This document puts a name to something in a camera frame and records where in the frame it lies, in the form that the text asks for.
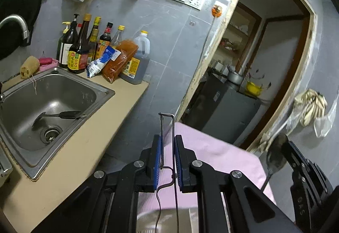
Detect yellow cap dark sauce bottle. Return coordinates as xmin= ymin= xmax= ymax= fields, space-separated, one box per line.
xmin=87 ymin=16 xmax=102 ymax=64

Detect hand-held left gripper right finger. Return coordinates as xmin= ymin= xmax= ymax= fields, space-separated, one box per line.
xmin=173 ymin=135 xmax=304 ymax=233

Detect metal spoon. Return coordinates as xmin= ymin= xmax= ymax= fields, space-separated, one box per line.
xmin=261 ymin=134 xmax=290 ymax=192

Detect clear bottle yellow cap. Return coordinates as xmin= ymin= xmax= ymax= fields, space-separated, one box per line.
xmin=109 ymin=25 xmax=125 ymax=48

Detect stainless steel sink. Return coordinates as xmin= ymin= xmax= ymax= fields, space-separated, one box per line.
xmin=0 ymin=67 xmax=115 ymax=180

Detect metal wire utensil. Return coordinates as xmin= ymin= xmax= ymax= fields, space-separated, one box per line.
xmin=156 ymin=113 xmax=178 ymax=233

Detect wooden shelf unit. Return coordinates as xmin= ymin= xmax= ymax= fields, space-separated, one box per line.
xmin=216 ymin=3 xmax=264 ymax=64

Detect tan loofah sponge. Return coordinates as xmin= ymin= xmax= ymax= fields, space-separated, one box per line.
xmin=20 ymin=55 xmax=40 ymax=79

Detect curved metal faucet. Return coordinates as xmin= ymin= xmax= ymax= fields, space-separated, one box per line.
xmin=0 ymin=14 xmax=29 ymax=40

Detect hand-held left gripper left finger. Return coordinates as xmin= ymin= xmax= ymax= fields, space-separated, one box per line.
xmin=32 ymin=135 xmax=163 ymax=233

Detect pink soap dish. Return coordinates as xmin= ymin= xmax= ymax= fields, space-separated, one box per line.
xmin=38 ymin=58 xmax=59 ymax=72

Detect dark pump bottle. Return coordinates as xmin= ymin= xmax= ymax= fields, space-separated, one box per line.
xmin=64 ymin=13 xmax=80 ymax=53

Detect metal pot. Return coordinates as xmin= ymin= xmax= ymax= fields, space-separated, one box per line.
xmin=227 ymin=70 xmax=245 ymax=85

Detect white rubber gloves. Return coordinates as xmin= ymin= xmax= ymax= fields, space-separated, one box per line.
xmin=293 ymin=89 xmax=328 ymax=126

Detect white wall socket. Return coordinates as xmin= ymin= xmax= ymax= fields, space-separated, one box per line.
xmin=184 ymin=0 xmax=206 ymax=10

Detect orange seasoning bag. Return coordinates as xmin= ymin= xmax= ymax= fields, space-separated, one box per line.
xmin=102 ymin=39 xmax=139 ymax=84

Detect pink floral cloth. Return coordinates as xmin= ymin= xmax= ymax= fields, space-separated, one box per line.
xmin=138 ymin=122 xmax=277 ymax=212

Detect large oil jug yellow cap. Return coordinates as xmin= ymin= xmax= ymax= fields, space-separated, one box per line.
xmin=120 ymin=30 xmax=151 ymax=85

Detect wooden door frame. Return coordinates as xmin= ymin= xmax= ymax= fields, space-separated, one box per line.
xmin=175 ymin=0 xmax=318 ymax=154

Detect white blue seasoning bag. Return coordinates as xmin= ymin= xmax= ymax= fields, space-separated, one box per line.
xmin=87 ymin=46 xmax=122 ymax=78

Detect white power cord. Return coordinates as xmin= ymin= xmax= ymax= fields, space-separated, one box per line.
xmin=201 ymin=16 xmax=218 ymax=64

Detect black cap red label bottle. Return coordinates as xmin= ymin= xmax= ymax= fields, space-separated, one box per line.
xmin=97 ymin=22 xmax=114 ymax=57

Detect clear plastic bag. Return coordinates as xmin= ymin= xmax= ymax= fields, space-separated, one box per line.
xmin=314 ymin=104 xmax=338 ymax=138

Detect black slotted spatula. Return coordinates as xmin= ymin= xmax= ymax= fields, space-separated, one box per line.
xmin=32 ymin=110 xmax=87 ymax=131

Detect yellow bowl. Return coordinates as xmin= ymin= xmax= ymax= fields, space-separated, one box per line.
xmin=246 ymin=82 xmax=264 ymax=96

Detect cream knotted cloth strip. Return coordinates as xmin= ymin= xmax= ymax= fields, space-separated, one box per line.
xmin=256 ymin=116 xmax=296 ymax=153

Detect green pump bottle yellow top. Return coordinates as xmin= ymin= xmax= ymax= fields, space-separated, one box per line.
xmin=56 ymin=21 xmax=71 ymax=69

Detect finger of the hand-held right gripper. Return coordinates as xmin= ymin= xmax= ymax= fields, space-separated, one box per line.
xmin=281 ymin=140 xmax=318 ymax=178

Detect grey refrigerator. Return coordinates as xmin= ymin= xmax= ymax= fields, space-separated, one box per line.
xmin=183 ymin=74 xmax=261 ymax=143

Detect grey metal container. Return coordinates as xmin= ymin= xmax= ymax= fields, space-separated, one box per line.
xmin=136 ymin=208 xmax=200 ymax=233

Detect large soy sauce bottle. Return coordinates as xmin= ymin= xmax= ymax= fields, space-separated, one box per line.
xmin=67 ymin=13 xmax=91 ymax=74

